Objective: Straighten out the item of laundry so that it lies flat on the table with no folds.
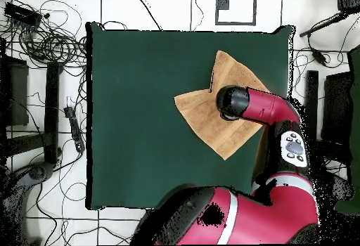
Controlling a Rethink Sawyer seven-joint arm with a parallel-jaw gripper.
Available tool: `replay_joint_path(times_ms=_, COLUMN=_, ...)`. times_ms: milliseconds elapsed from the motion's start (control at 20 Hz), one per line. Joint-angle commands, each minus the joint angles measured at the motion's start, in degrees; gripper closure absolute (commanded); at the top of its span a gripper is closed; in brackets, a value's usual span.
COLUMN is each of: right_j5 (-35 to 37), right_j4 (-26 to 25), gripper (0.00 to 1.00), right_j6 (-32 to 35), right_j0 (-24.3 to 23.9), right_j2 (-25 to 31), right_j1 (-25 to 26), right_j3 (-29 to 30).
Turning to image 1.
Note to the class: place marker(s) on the tan terry towel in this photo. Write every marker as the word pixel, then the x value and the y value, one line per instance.
pixel 202 116

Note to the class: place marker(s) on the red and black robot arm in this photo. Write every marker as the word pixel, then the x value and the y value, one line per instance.
pixel 264 105

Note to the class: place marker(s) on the dark flat panel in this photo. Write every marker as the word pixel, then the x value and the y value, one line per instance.
pixel 337 108
pixel 18 94

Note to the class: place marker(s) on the dark green table cloth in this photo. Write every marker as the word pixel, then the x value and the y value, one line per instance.
pixel 126 116

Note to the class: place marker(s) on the black power strip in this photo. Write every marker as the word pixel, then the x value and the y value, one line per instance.
pixel 74 129

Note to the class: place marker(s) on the black stand bar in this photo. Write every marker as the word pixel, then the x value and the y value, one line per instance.
pixel 312 94
pixel 52 111

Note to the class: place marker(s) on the black power adapter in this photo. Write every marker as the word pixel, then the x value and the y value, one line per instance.
pixel 319 57

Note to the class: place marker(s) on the black rod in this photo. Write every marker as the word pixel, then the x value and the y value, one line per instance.
pixel 323 24

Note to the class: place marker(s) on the dark green hanging cloth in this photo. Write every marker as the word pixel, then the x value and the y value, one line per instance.
pixel 355 116

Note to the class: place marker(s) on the black hub box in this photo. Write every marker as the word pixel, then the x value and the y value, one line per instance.
pixel 21 14

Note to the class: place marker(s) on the black device box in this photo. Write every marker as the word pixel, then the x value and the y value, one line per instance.
pixel 348 0

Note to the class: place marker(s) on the grey rectangular floor frame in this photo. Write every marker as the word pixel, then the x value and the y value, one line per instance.
pixel 236 23

